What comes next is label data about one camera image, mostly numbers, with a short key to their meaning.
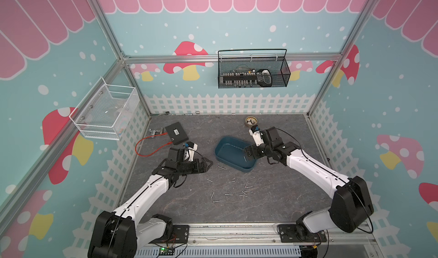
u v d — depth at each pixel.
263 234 0.76
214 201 0.83
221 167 0.95
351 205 0.42
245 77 0.92
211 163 0.81
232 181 0.89
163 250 0.73
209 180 0.90
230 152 1.00
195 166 0.73
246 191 0.87
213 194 0.85
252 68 0.94
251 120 1.16
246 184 0.89
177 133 1.09
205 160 0.76
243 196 0.85
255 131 0.75
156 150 1.02
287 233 0.74
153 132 1.09
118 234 0.40
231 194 0.86
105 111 0.74
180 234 0.74
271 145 0.65
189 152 0.76
